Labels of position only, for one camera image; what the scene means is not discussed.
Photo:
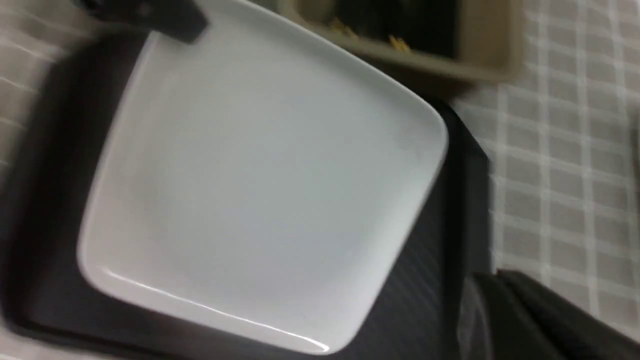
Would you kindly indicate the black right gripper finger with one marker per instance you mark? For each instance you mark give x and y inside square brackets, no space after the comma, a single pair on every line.
[509,315]

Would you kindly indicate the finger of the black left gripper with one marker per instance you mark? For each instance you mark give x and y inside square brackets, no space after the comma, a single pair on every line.
[181,20]

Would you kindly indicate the large white square plate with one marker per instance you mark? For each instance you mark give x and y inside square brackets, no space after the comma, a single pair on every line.
[261,182]

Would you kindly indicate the grey checked tablecloth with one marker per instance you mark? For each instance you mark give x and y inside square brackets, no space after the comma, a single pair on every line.
[558,134]

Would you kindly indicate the black chopsticks bundle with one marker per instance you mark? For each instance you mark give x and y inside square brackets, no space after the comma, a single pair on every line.
[428,26]

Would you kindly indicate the brown plastic bin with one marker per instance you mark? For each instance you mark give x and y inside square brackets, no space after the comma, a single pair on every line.
[468,40]

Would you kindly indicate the black serving tray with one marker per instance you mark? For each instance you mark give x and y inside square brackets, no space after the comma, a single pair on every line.
[45,297]

